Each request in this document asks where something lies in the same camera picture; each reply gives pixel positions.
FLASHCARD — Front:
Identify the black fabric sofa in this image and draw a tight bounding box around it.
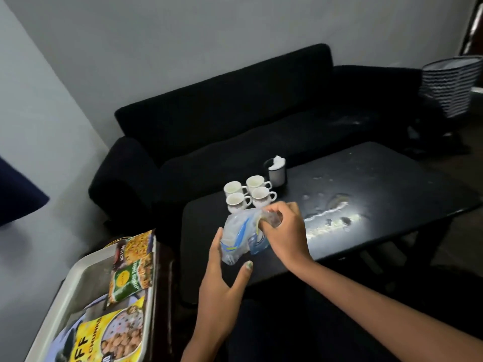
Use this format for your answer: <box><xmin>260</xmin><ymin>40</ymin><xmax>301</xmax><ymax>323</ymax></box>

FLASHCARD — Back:
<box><xmin>89</xmin><ymin>43</ymin><xmax>423</xmax><ymax>230</ymax></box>

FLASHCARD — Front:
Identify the patterned white cup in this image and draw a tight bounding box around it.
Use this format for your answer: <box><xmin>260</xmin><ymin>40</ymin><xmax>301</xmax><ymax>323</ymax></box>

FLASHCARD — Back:
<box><xmin>226</xmin><ymin>192</ymin><xmax>253</xmax><ymax>215</ymax></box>
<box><xmin>251</xmin><ymin>187</ymin><xmax>278</xmax><ymax>209</ymax></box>

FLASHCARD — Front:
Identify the plain white cup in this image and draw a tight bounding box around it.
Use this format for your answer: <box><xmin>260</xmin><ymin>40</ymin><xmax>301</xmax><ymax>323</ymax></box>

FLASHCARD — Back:
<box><xmin>223</xmin><ymin>180</ymin><xmax>248</xmax><ymax>197</ymax></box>
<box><xmin>246</xmin><ymin>175</ymin><xmax>272</xmax><ymax>191</ymax></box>

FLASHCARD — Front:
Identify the dark brown glossy side table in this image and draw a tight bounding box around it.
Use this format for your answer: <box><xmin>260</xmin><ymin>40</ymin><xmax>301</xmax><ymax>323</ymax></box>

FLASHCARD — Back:
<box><xmin>150</xmin><ymin>241</ymin><xmax>176</xmax><ymax>362</ymax></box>

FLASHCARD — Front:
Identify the maroon mixture snack packet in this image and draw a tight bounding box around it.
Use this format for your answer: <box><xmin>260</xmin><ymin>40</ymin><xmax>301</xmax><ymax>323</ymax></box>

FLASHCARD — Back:
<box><xmin>113</xmin><ymin>229</ymin><xmax>155</xmax><ymax>270</ymax></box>

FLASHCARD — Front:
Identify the white tray with printed base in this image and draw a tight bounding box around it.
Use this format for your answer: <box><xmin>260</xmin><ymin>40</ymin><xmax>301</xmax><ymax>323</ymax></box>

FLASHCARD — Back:
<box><xmin>24</xmin><ymin>235</ymin><xmax>157</xmax><ymax>362</ymax></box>

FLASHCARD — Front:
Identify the black mug with tissue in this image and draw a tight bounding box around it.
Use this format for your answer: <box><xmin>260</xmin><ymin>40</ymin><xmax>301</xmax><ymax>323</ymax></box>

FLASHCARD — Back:
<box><xmin>263</xmin><ymin>157</ymin><xmax>287</xmax><ymax>188</ymax></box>

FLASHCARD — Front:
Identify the yellow soya chunks packet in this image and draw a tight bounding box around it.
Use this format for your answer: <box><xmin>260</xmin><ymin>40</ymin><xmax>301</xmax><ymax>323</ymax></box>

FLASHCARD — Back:
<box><xmin>69</xmin><ymin>296</ymin><xmax>146</xmax><ymax>362</ymax></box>

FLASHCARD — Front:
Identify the black table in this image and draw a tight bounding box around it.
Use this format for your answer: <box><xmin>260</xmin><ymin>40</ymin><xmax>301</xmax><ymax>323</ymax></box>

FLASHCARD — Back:
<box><xmin>180</xmin><ymin>142</ymin><xmax>483</xmax><ymax>304</ymax></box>

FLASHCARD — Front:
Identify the green snacks packet yellow circle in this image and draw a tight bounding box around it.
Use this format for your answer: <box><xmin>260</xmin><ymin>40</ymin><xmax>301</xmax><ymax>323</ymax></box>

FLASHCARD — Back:
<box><xmin>105</xmin><ymin>253</ymin><xmax>153</xmax><ymax>308</ymax></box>

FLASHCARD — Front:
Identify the person's left hand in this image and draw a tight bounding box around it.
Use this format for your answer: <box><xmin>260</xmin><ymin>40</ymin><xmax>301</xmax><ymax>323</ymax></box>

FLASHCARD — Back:
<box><xmin>194</xmin><ymin>226</ymin><xmax>254</xmax><ymax>342</ymax></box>

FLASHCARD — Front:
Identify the black white zigzag bag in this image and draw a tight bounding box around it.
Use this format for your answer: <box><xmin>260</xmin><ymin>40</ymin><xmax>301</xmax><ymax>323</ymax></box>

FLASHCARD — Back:
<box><xmin>419</xmin><ymin>55</ymin><xmax>483</xmax><ymax>119</ymax></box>

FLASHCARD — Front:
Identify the person's right forearm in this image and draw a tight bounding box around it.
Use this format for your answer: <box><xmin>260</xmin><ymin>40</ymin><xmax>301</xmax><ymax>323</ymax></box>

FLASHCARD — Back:
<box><xmin>292</xmin><ymin>256</ymin><xmax>483</xmax><ymax>362</ymax></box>

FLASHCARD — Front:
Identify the clear zip bag blue seal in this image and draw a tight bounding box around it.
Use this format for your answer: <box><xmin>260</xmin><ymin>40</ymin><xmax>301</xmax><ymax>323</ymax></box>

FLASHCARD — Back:
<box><xmin>220</xmin><ymin>207</ymin><xmax>283</xmax><ymax>266</ymax></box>

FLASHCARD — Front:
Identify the navy blue curtain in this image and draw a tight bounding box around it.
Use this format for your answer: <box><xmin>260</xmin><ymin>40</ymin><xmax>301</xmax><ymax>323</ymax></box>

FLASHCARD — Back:
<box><xmin>0</xmin><ymin>158</ymin><xmax>50</xmax><ymax>227</ymax></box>

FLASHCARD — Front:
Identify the person's right hand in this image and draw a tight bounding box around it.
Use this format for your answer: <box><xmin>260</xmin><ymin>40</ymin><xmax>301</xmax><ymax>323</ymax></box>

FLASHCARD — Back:
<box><xmin>258</xmin><ymin>201</ymin><xmax>314</xmax><ymax>272</ymax></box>

